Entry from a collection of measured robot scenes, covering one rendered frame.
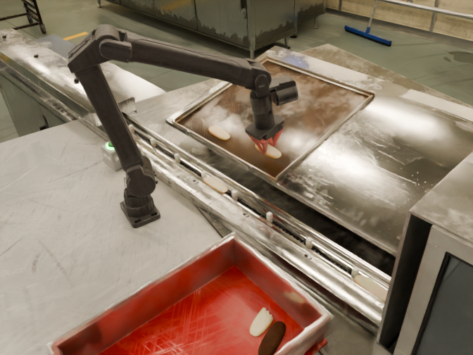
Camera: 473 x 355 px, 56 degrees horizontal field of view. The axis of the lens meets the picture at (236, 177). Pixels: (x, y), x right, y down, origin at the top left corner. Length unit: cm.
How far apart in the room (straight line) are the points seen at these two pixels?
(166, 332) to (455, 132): 99
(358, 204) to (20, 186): 107
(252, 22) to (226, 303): 326
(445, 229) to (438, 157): 79
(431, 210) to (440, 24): 441
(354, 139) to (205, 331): 74
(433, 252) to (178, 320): 64
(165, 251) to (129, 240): 12
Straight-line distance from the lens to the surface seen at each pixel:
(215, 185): 134
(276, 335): 102
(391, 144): 140
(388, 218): 120
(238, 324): 105
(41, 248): 135
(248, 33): 413
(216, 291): 111
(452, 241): 59
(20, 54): 243
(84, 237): 133
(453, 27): 493
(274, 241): 116
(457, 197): 65
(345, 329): 106
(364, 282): 109
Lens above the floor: 169
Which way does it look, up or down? 37 degrees down
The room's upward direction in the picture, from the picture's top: 4 degrees counter-clockwise
